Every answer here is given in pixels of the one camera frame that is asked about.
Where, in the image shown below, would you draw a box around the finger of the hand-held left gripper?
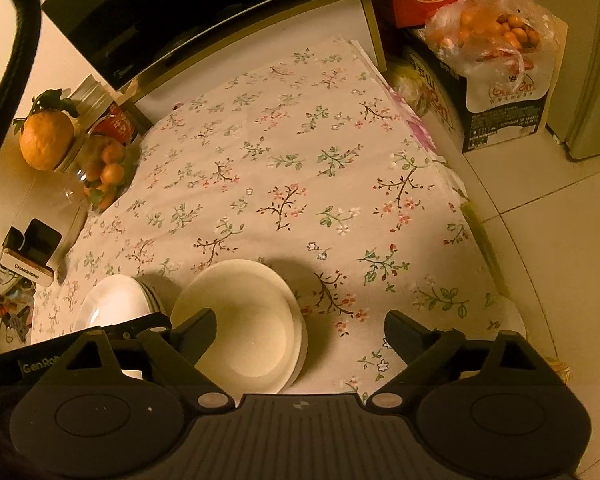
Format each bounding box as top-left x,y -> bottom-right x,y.
75,311 -> 172,342

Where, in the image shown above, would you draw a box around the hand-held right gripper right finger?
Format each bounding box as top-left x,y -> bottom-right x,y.
365,310 -> 568,411

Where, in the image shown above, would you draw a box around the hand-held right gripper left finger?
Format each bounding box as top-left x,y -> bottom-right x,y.
54,307 -> 236,411

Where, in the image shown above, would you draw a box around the white plate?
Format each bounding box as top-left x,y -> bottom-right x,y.
75,275 -> 153,333

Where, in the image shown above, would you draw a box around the colourful packets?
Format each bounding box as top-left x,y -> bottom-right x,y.
0,247 -> 36,346

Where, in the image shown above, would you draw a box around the glass jar of small oranges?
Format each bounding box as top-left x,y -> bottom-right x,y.
55,132 -> 141,216

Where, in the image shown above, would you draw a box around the white appliance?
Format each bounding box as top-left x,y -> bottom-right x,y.
0,125 -> 88,281

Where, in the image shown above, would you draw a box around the orange with green leaves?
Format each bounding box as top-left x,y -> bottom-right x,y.
14,89 -> 81,172

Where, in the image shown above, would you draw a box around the red labelled jar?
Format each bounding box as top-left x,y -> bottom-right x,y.
72,74 -> 116,121

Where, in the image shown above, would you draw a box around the dark cardboard box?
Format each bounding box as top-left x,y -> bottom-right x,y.
402,20 -> 570,155

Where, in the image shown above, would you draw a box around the pale plastic bag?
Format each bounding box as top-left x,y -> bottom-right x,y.
387,57 -> 443,116

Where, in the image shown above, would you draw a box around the plastic bag of small oranges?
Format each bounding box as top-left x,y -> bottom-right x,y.
424,0 -> 561,78

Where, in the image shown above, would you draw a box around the black microwave oven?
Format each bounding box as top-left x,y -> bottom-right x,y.
40,0 -> 366,93

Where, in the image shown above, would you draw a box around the grey refrigerator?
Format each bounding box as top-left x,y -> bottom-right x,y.
550,0 -> 600,162

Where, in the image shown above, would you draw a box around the black braided cable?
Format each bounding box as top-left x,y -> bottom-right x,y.
0,0 -> 43,196

